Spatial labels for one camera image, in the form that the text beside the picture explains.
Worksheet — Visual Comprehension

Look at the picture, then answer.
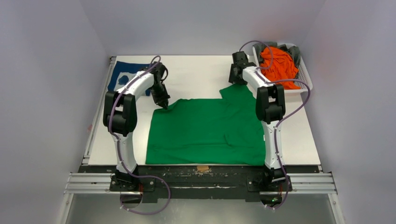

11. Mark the grey t shirt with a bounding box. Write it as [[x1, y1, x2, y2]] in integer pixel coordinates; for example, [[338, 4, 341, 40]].
[[253, 42, 301, 79]]

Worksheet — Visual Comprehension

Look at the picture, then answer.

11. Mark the folded blue t shirt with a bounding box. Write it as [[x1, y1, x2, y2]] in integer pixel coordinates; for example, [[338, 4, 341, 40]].
[[107, 61, 148, 91]]

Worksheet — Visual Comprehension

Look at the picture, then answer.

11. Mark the white plastic basket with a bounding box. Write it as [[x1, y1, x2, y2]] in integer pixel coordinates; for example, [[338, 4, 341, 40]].
[[252, 42, 313, 94]]

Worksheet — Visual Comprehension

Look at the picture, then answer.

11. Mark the orange t shirt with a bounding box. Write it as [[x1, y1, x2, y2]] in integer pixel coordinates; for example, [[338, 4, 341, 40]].
[[260, 47, 299, 82]]

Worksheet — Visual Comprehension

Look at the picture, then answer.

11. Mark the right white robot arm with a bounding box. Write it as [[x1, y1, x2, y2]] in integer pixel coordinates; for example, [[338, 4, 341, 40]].
[[229, 51, 286, 190]]

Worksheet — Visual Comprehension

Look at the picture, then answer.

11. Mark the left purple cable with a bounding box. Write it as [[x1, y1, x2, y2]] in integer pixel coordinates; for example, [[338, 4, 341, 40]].
[[108, 55, 173, 216]]

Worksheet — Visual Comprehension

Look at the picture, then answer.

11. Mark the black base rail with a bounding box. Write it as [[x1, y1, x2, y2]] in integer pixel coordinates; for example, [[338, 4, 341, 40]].
[[66, 166, 321, 205]]

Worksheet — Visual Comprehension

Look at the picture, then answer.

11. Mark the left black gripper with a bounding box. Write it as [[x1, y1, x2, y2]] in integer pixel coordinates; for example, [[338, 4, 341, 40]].
[[149, 83, 170, 110]]

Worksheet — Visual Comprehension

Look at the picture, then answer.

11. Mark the brown tape piece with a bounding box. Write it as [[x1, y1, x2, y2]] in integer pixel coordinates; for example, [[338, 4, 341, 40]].
[[197, 165, 210, 173]]

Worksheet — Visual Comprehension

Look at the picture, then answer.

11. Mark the green t shirt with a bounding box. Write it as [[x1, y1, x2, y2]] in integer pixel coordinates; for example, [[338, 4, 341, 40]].
[[146, 84, 266, 166]]

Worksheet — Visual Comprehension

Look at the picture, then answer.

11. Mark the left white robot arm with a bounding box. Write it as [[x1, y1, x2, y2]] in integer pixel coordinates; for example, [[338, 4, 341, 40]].
[[103, 61, 170, 191]]

